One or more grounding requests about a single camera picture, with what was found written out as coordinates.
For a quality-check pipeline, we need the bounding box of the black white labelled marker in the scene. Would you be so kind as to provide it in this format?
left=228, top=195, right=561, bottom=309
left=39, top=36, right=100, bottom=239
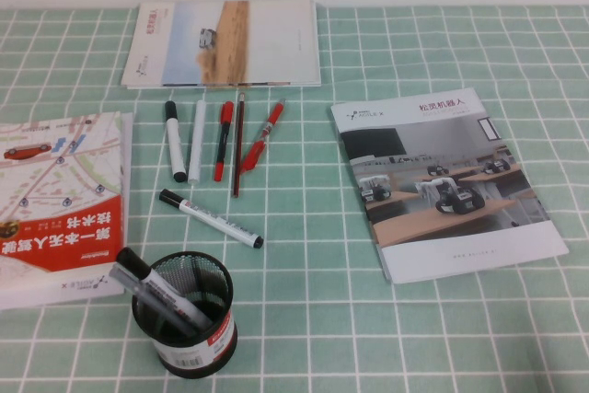
left=114, top=247, right=214, bottom=335

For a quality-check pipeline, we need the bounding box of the red gel pen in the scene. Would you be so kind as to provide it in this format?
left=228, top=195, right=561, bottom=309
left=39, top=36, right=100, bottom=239
left=238, top=97, right=287, bottom=176

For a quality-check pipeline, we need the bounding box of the red and black pen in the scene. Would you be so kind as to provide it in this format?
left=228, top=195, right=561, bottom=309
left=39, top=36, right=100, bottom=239
left=213, top=99, right=236, bottom=182

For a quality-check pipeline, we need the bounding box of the all-white pen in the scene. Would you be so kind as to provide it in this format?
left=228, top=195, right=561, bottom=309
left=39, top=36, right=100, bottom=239
left=187, top=98, right=208, bottom=185

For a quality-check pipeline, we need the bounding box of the clear grey pen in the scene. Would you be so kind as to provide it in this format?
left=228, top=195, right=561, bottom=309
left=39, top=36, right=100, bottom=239
left=108, top=263, right=200, bottom=338

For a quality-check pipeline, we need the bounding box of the black mesh pen holder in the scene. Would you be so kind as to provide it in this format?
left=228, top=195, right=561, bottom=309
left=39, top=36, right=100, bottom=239
left=132, top=249, right=239, bottom=380

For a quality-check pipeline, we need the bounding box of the brown pencil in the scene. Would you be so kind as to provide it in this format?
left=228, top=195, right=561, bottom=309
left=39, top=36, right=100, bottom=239
left=232, top=91, right=248, bottom=199

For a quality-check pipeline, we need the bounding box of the white marker with printed barcode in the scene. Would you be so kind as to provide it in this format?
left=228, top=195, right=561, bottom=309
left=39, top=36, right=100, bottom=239
left=158, top=187, right=266, bottom=250

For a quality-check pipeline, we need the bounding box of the black-capped white marker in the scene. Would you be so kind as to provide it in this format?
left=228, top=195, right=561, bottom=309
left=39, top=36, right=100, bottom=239
left=164, top=98, right=189, bottom=183

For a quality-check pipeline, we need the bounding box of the robot classroom photo brochure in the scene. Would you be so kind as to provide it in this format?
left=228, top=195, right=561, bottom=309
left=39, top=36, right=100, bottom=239
left=329, top=87, right=571, bottom=286

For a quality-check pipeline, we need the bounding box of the desert photo brochure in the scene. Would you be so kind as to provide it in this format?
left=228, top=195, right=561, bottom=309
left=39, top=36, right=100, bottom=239
left=121, top=0, right=319, bottom=89

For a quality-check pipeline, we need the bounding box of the landscape cover booklet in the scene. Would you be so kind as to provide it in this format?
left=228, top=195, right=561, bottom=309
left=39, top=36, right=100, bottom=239
left=122, top=0, right=322, bottom=90

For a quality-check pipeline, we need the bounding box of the red white map book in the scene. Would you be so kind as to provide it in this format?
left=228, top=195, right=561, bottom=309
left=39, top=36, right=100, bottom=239
left=0, top=110, right=135, bottom=311

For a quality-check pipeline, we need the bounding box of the red white map-cover book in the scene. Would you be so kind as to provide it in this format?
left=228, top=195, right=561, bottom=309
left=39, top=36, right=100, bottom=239
left=0, top=110, right=128, bottom=295

